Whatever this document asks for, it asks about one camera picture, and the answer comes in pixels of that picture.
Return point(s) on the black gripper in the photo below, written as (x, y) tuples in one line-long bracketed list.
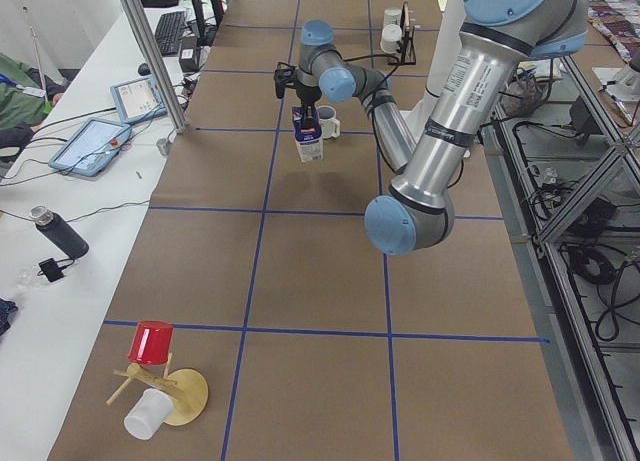
[(305, 94)]

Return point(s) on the white mug dark interior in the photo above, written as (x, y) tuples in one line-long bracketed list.
[(330, 124)]

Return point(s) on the milk carton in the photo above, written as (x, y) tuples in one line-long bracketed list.
[(309, 141)]

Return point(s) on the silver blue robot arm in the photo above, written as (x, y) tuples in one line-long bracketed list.
[(496, 35)]

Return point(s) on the white cup in rack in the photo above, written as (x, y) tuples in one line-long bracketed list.
[(391, 37), (392, 16)]

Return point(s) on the red plastic cup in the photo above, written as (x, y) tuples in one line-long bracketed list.
[(151, 343)]

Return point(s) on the white plastic cup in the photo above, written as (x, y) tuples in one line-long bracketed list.
[(148, 414)]

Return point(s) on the black power adapter box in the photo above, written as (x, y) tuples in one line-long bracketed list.
[(192, 55)]

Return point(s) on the small metal cylinder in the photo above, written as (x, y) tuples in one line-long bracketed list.
[(163, 146)]

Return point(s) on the black keyboard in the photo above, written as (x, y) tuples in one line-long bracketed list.
[(168, 32)]

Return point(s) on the teach pendant far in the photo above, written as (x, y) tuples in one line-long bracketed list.
[(138, 100)]

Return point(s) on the teach pendant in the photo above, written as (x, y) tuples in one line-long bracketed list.
[(90, 150), (138, 100)]

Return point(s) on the teach pendant near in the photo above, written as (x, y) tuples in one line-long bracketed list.
[(90, 150)]

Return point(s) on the black water bottle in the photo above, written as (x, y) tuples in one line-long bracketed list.
[(59, 232)]

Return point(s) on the person in green jacket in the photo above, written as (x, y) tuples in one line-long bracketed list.
[(23, 97)]

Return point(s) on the black binder clip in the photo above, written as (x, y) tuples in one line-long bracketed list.
[(51, 270)]

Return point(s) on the wooden mug tree stand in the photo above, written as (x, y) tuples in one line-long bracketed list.
[(187, 388)]

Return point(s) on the black wire cup rack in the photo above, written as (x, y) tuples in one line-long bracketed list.
[(405, 54)]

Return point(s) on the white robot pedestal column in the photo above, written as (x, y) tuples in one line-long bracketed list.
[(447, 49)]

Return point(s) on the aluminium frame post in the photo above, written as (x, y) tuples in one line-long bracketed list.
[(145, 39)]

